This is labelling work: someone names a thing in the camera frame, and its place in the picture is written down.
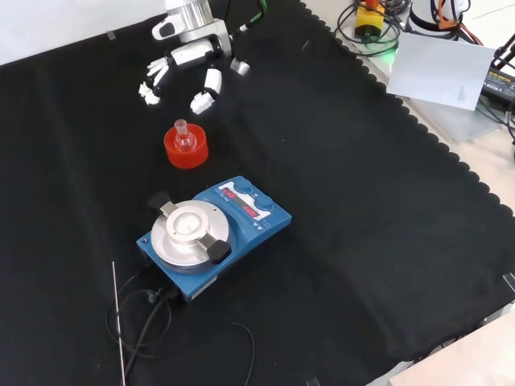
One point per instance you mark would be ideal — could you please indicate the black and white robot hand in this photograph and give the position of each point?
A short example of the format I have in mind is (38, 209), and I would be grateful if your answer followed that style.
(197, 50)

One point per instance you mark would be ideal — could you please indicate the clear round-bottom glass flask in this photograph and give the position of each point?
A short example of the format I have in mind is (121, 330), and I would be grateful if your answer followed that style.
(185, 140)

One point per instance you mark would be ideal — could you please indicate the red ribbed flask stand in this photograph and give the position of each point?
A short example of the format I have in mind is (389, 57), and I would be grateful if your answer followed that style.
(187, 158)

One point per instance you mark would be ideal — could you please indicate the small cloth clip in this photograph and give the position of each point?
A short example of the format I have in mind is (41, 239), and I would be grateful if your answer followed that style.
(313, 382)
(111, 35)

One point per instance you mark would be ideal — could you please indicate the yellow stop button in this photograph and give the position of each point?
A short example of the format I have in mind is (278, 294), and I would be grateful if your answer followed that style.
(370, 20)

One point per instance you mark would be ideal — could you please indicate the heater with blue base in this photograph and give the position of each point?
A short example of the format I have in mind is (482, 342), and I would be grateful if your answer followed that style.
(249, 245)

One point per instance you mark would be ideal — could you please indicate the black bench cloth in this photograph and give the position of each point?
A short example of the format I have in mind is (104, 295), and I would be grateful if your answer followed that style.
(362, 201)

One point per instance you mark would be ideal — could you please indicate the pale board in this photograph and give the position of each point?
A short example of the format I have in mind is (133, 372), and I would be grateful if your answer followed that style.
(438, 68)

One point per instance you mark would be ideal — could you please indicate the thin steel probe rod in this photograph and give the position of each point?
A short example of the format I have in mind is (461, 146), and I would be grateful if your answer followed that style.
(118, 321)

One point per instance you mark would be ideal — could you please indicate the black power adapter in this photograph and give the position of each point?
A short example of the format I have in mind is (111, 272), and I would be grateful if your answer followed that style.
(499, 82)

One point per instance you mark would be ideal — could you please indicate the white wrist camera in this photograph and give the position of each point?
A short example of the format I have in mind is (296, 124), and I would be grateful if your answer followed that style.
(165, 30)

